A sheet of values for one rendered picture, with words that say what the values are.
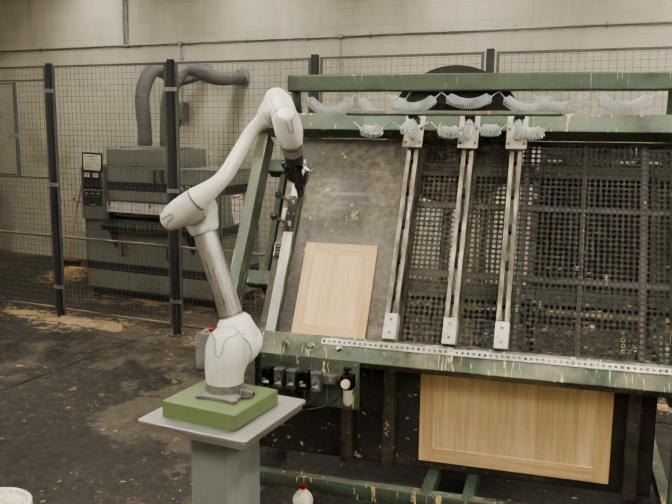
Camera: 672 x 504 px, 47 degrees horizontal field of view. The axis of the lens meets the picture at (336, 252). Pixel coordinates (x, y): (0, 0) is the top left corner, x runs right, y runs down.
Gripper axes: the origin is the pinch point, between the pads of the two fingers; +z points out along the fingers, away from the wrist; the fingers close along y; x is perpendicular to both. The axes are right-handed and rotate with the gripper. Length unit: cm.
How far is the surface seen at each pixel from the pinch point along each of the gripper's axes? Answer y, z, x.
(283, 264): 26, 74, -11
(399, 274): -33, 67, -23
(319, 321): -3, 84, 8
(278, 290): 23, 79, 2
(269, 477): 0, 140, 70
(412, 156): -15, 46, -81
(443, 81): -5, 51, -148
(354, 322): -20, 82, 2
